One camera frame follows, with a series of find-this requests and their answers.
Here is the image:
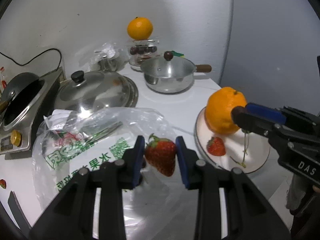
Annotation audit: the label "stray strawberry on table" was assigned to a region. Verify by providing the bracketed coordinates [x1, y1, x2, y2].
[0, 179, 7, 189]

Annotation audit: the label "steel condiment cups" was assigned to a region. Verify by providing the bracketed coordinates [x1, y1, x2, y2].
[98, 57, 118, 72]

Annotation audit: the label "large steel wok lid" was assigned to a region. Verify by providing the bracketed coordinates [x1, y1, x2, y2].
[54, 70, 138, 113]

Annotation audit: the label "white plate with dark rim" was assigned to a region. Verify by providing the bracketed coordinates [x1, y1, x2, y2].
[194, 109, 270, 174]

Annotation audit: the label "grey refrigerator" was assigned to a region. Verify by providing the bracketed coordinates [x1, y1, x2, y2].
[220, 0, 319, 114]

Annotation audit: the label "steel induction cooker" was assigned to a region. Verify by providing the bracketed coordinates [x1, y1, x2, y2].
[1, 68, 63, 154]

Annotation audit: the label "small steel saucepan with lid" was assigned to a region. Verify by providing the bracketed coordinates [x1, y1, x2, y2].
[140, 51, 212, 94]

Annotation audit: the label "large orange with stem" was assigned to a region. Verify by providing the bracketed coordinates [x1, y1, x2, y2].
[204, 87, 247, 135]

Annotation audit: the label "black power cable of cooker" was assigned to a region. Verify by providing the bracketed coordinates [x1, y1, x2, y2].
[0, 48, 62, 68]

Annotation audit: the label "green yellow sponge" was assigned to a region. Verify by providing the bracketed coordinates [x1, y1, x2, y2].
[171, 50, 184, 57]

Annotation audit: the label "clear glass container with cherries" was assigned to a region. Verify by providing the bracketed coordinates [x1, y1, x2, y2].
[126, 38, 160, 68]

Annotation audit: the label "clear plastic bag green print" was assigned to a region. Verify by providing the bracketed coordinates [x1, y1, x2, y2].
[32, 108, 197, 239]

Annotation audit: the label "orange on glass container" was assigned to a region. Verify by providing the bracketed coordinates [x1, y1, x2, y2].
[127, 17, 153, 40]

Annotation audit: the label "black wok with yellow handle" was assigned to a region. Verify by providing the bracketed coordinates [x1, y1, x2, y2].
[1, 72, 44, 125]

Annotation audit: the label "crumpled clear plastic bag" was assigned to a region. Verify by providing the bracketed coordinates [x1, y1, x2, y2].
[76, 42, 124, 67]

